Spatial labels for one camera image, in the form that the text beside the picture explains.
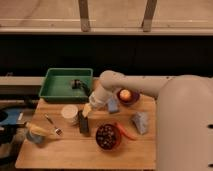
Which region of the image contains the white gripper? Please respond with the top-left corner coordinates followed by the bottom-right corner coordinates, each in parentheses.
top-left (82, 87), bottom-right (113, 117)

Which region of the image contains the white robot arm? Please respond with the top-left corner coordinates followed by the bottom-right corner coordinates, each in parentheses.
top-left (89, 70), bottom-right (213, 171)

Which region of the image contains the white paper cup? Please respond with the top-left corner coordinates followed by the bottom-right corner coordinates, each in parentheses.
top-left (61, 104), bottom-right (78, 125)

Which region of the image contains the black object in tray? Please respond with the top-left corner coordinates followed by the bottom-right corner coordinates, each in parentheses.
top-left (71, 79), bottom-right (90, 96)

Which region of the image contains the metal fork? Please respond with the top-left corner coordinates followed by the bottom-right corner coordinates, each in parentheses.
top-left (45, 114), bottom-right (63, 136)

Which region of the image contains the bowl of dark beans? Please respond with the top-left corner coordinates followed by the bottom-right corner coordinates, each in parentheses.
top-left (95, 124), bottom-right (121, 150)

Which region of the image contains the green plastic tray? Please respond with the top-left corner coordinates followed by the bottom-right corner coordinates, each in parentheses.
top-left (39, 68), bottom-right (93, 103)

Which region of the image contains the yellow apple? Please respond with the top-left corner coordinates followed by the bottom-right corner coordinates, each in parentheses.
top-left (119, 89), bottom-right (131, 101)

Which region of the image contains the dark red bowl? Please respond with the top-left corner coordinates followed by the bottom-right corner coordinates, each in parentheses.
top-left (117, 89), bottom-right (140, 106)

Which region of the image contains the yellow banana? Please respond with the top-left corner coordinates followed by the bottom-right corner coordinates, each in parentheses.
top-left (25, 122), bottom-right (52, 136)

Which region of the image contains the orange carrot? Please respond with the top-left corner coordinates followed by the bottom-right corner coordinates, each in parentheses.
top-left (115, 122), bottom-right (137, 141)

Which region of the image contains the blue small cup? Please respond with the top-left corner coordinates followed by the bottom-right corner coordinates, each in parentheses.
top-left (26, 131), bottom-right (44, 144)

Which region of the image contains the light blue cloth object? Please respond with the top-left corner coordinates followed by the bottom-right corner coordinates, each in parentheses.
top-left (131, 112), bottom-right (148, 135)

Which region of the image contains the blue device at left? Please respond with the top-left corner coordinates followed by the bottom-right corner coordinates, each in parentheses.
top-left (0, 106), bottom-right (26, 145)

